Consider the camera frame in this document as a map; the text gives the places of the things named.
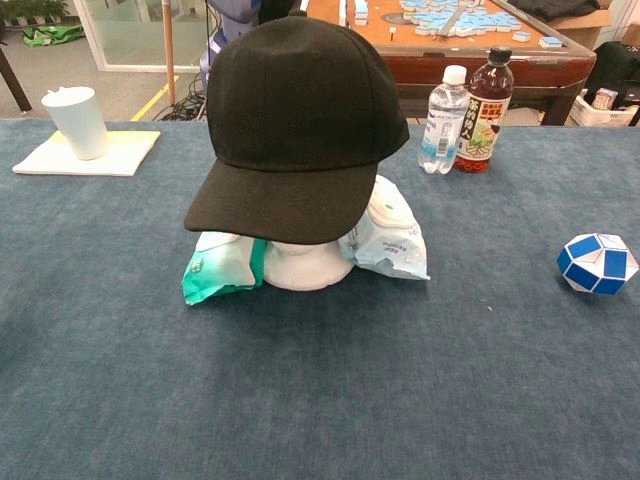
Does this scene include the green bag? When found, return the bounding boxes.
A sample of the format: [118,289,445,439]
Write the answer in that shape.
[22,24,86,49]

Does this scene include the white foam mannequin head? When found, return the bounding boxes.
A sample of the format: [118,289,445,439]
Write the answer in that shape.
[263,238,355,291]

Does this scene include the clear water bottle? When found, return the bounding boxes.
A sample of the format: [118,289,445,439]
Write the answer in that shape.
[417,64,471,175]

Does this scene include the blue white snake cube toy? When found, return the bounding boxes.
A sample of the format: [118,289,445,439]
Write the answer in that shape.
[556,232,640,296]

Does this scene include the black baseball cap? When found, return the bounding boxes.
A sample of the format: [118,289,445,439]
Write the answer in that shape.
[183,10,411,246]

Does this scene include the blue table cloth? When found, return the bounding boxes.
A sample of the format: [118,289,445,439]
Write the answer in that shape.
[0,118,640,480]

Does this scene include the black cable bundle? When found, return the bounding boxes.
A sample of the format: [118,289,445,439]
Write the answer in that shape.
[154,74,209,122]

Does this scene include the black cloth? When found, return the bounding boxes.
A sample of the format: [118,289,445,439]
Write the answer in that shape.
[509,0,601,22]

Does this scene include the dark table leg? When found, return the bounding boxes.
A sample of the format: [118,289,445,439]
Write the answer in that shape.
[0,47,32,112]

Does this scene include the white yellow square pad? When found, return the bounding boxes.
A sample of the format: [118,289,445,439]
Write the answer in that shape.
[12,130,161,177]

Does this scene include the brown mahjong table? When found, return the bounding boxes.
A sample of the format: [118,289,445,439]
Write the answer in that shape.
[299,0,597,126]

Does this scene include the white paper cup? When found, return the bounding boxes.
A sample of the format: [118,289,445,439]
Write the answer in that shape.
[40,86,109,161]

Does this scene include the dark tea bottle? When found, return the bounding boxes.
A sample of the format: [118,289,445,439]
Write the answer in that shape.
[453,45,515,175]

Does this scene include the green wet wipes pack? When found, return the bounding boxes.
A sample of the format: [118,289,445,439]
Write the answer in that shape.
[181,230,269,306]

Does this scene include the wooden pole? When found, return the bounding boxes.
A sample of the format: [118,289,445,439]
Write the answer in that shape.
[163,0,177,106]

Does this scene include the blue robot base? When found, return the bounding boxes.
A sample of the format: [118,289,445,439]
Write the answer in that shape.
[199,0,262,122]

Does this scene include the white plastic basket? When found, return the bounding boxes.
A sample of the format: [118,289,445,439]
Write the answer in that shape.
[569,92,640,127]

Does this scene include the black bag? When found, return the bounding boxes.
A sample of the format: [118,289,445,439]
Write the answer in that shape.
[582,41,640,109]

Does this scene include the light blue wet wipes pack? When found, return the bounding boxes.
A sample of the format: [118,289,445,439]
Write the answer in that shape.
[338,174,431,281]

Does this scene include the blue mahjong tile heap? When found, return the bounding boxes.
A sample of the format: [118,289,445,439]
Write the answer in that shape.
[399,0,534,42]

